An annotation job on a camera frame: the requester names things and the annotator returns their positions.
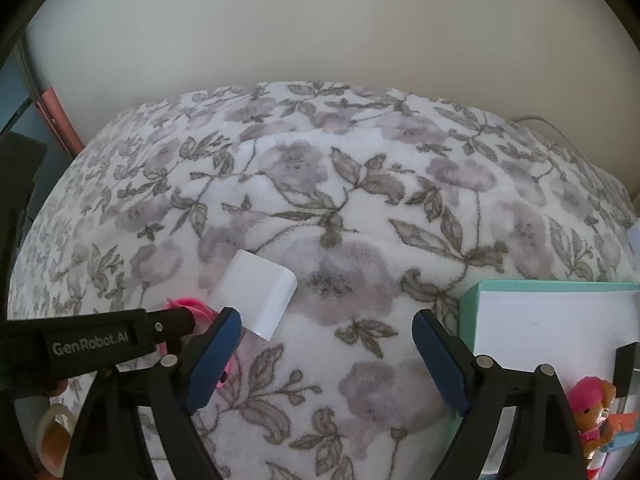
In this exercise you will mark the clear tape roll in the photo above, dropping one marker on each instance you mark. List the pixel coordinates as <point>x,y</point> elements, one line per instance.
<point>52,447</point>

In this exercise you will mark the red white tube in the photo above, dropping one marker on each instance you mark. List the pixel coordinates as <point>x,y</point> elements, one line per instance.
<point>595,470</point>

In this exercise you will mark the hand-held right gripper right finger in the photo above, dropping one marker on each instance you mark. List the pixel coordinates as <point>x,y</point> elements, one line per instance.
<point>442,360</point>

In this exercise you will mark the black power adapter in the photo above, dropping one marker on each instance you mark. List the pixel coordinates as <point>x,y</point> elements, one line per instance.
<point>629,365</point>

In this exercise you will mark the floral grey white blanket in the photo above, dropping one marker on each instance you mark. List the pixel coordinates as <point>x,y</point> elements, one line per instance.
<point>350,200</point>

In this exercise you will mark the teal box with white inside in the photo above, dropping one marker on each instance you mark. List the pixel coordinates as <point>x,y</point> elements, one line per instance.
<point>550,330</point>

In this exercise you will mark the dark blue cabinet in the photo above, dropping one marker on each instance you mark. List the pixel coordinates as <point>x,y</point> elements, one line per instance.
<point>20,185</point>

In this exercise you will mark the person's left hand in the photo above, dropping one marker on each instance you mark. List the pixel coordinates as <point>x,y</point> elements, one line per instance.
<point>60,388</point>

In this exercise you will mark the pink toy doll figure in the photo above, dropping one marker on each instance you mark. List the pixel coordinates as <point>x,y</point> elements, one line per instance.
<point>587,400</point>

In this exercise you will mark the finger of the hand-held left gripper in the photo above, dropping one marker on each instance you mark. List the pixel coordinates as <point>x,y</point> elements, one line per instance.
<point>172,325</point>

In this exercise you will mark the pink headboard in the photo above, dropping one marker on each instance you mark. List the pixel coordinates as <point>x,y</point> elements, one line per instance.
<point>62,125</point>

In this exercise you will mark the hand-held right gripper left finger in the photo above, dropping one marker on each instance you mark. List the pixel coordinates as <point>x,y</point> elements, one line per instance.
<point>215,360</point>

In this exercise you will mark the pink smart band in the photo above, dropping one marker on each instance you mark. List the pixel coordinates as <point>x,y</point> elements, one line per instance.
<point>192,307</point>

